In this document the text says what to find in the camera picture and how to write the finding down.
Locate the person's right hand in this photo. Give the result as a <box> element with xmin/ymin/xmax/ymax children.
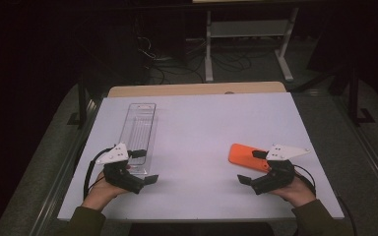
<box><xmin>270</xmin><ymin>175</ymin><xmax>317</xmax><ymax>208</ymax></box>

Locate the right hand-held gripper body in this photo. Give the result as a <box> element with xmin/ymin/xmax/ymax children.
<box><xmin>250</xmin><ymin>143</ymin><xmax>310</xmax><ymax>196</ymax></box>

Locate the black metal stand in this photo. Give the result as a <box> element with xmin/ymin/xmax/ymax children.
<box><xmin>67</xmin><ymin>77</ymin><xmax>99</xmax><ymax>130</ymax></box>
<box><xmin>347</xmin><ymin>62</ymin><xmax>377</xmax><ymax>126</ymax></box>

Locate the tangle of floor cables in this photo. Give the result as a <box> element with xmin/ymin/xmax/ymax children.
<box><xmin>134</xmin><ymin>19</ymin><xmax>254</xmax><ymax>85</ymax></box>

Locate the person's left hand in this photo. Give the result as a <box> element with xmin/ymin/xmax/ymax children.
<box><xmin>82</xmin><ymin>170</ymin><xmax>129</xmax><ymax>214</ymax></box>

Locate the orange phone case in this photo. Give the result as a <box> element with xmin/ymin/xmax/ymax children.
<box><xmin>227</xmin><ymin>143</ymin><xmax>272</xmax><ymax>174</ymax></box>

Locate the metal table rail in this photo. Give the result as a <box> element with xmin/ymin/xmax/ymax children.
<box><xmin>29</xmin><ymin>97</ymin><xmax>103</xmax><ymax>236</ymax></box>
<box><xmin>333</xmin><ymin>97</ymin><xmax>378</xmax><ymax>210</ymax></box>

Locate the white metal stand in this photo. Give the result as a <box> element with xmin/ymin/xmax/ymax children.
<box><xmin>204</xmin><ymin>7</ymin><xmax>300</xmax><ymax>83</ymax></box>

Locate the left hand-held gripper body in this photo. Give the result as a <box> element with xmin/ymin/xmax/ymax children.
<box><xmin>95</xmin><ymin>142</ymin><xmax>146</xmax><ymax>195</ymax></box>

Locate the right hand-held gripper black cable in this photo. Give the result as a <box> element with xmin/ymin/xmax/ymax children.
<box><xmin>293</xmin><ymin>163</ymin><xmax>358</xmax><ymax>236</ymax></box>

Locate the left hand-held gripper black cable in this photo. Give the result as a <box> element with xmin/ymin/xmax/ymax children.
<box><xmin>83</xmin><ymin>147</ymin><xmax>114</xmax><ymax>201</ymax></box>

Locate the hand-held gripper black cable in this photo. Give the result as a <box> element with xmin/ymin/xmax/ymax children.
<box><xmin>293</xmin><ymin>163</ymin><xmax>358</xmax><ymax>236</ymax></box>
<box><xmin>83</xmin><ymin>147</ymin><xmax>114</xmax><ymax>201</ymax></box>

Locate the clear plastic tray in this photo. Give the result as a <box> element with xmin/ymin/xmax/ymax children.
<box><xmin>117</xmin><ymin>102</ymin><xmax>158</xmax><ymax>180</ymax></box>

